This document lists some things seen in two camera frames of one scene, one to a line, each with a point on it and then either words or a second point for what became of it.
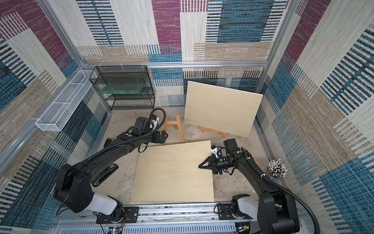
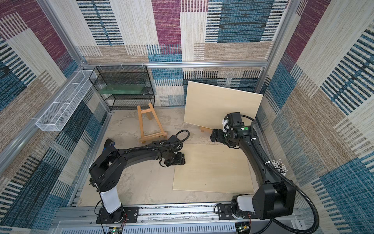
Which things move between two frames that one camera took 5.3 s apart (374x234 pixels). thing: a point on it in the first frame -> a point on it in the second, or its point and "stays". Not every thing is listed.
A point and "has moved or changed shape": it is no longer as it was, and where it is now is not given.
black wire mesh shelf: (125, 87) stays
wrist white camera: (214, 150) -> (224, 122)
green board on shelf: (122, 89) stays
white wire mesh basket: (55, 117) stays
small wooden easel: (223, 134) stays
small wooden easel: (177, 122) has moved or changed shape
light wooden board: (172, 173) has moved or changed shape
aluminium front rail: (201, 219) stays
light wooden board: (225, 109) stays
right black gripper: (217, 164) -> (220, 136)
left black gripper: (158, 139) -> (181, 161)
